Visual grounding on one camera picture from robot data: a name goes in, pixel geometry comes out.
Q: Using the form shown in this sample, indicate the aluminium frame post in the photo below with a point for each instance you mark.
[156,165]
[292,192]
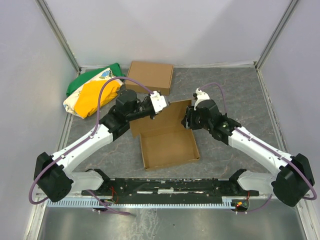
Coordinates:
[47,13]
[289,11]

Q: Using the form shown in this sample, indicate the light blue slotted cable duct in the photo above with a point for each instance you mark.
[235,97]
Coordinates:
[91,202]

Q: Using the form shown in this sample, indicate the right aluminium frame post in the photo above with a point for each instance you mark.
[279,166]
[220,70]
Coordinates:
[289,11]

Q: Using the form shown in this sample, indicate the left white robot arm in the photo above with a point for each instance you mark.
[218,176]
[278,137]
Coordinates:
[54,174]

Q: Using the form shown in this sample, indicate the cardboard box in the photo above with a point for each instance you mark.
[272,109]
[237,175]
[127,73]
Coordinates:
[164,141]
[154,76]

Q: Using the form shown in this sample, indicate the closed folded cardboard box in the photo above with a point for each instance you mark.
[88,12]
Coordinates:
[154,76]

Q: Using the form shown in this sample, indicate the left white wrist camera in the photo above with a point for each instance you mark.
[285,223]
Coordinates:
[159,102]

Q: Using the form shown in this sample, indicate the green yellow white cloth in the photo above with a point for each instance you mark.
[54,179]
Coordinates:
[83,92]

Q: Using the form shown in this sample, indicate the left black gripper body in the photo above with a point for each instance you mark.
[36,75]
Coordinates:
[149,109]

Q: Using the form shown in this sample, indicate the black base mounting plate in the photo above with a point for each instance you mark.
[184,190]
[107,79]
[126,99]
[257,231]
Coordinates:
[171,191]

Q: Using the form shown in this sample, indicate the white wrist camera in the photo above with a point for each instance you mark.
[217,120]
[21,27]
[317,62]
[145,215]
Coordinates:
[199,97]
[159,102]

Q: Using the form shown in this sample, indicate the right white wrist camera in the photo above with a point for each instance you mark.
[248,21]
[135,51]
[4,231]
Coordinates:
[199,97]

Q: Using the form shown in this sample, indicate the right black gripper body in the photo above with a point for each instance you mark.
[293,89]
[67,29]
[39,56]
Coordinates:
[189,119]

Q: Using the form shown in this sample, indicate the left aluminium frame post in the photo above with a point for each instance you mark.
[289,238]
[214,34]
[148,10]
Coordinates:
[47,13]

